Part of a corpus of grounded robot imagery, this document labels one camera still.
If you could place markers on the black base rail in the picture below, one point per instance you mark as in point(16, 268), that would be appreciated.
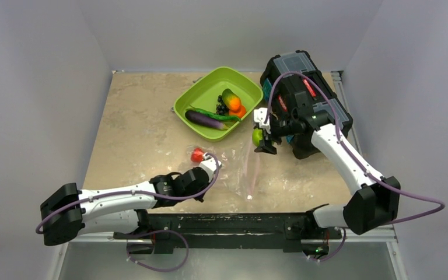
point(290, 232)

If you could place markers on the orange green fake mango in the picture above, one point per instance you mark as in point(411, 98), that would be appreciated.
point(231, 100)

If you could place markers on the green fake bean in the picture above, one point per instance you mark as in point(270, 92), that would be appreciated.
point(215, 116)

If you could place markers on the green fake fruit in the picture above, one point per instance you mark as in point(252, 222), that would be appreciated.
point(257, 137)

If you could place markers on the orange fake fruit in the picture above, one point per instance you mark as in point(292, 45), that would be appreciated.
point(240, 112)

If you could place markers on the red fake tomato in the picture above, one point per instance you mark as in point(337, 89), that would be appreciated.
point(197, 155)

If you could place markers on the purple fake eggplant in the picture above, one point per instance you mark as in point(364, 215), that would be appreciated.
point(204, 120)

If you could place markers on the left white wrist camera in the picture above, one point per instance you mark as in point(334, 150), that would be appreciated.
point(210, 165)

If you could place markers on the green plastic tray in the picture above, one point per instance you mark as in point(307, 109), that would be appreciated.
point(206, 94)

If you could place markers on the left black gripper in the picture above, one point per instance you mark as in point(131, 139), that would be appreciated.
point(205, 187)

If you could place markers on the black Delixi toolbox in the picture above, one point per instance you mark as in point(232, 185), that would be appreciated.
point(298, 92)

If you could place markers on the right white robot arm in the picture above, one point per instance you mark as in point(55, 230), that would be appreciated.
point(375, 198)

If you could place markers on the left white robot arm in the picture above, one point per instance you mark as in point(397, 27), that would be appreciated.
point(70, 212)

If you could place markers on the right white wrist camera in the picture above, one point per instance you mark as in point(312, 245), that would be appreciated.
point(261, 120)

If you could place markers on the dark fake grape bunch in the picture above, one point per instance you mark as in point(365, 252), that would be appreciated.
point(221, 107)

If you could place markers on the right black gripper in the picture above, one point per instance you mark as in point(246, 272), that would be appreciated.
point(271, 136)

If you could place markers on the clear zip top bag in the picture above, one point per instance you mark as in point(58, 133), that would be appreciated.
point(240, 164)

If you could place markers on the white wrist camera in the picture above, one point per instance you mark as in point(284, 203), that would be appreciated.
point(210, 165)
point(261, 120)

